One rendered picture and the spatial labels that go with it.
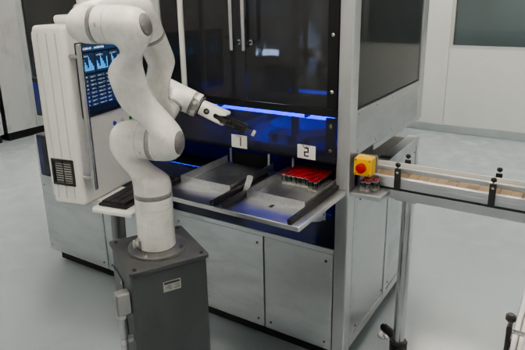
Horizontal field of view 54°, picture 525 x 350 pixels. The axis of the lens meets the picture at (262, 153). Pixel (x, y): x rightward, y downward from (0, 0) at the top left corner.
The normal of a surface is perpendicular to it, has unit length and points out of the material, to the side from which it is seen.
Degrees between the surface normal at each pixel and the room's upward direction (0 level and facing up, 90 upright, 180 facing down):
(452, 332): 0
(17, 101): 90
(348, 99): 90
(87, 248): 90
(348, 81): 90
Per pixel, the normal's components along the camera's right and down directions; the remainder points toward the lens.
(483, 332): -0.02, -0.96
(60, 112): -0.37, 0.28
